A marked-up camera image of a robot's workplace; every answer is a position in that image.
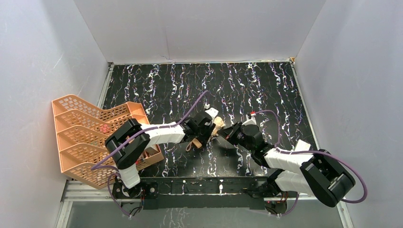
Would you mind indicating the beige and black folding umbrella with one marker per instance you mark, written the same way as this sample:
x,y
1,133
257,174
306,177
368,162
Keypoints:
x,y
212,131

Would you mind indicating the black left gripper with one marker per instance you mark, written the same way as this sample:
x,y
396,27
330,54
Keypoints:
x,y
207,128

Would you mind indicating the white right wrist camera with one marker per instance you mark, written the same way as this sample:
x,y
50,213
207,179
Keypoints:
x,y
250,119

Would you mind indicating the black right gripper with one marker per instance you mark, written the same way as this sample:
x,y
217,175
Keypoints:
x,y
229,135

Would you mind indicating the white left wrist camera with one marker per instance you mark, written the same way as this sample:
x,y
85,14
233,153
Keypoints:
x,y
212,112

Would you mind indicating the white box with red label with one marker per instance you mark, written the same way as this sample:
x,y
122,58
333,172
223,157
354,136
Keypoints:
x,y
302,148

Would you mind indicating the orange plastic file organizer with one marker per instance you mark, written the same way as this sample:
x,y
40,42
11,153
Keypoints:
x,y
81,130

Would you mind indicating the aluminium frame rail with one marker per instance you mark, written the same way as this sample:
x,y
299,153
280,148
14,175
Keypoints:
x,y
75,191

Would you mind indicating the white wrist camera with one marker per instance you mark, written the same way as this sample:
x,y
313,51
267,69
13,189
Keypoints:
x,y
250,119
212,112

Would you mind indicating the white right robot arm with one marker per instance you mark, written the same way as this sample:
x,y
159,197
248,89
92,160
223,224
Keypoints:
x,y
314,173

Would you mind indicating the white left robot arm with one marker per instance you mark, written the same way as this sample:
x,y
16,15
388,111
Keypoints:
x,y
133,138

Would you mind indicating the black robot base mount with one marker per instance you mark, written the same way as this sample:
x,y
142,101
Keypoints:
x,y
232,192

